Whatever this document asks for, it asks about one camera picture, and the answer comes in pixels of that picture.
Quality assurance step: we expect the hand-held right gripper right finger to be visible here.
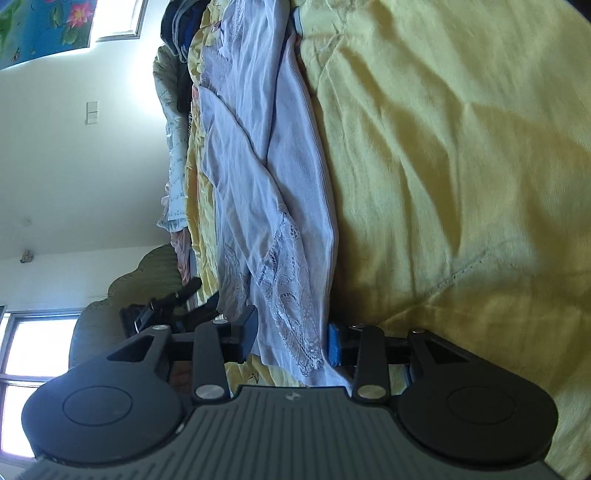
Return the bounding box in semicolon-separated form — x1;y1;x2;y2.
328;324;481;400

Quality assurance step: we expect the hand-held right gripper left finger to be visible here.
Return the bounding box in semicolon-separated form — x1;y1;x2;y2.
107;305;258;403

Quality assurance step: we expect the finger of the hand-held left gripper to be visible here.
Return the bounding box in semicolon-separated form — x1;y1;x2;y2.
171;277;203;302
174;292;221;332

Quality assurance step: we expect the lavender sweater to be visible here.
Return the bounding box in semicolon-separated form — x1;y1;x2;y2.
196;0;352;388

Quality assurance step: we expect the pile of dark folded clothes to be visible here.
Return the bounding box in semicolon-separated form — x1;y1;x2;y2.
159;0;208;63

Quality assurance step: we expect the pink cloth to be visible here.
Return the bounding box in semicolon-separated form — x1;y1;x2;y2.
170;228;193;285

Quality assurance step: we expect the padded headboard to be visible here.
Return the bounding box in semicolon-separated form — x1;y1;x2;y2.
69;244;204;370

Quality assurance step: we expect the large bright window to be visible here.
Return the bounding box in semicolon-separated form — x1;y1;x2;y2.
0;305;85;462

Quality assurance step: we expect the white patterned quilt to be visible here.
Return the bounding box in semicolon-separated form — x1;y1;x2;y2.
152;44;197;234

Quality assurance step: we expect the yellow printed blanket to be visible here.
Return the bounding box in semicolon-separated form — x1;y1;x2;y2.
185;0;591;476

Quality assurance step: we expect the blue floral window blind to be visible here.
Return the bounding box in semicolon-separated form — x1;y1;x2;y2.
0;0;99;71

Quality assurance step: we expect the window with white frame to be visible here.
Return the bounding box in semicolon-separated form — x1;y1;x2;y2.
95;0;149;43

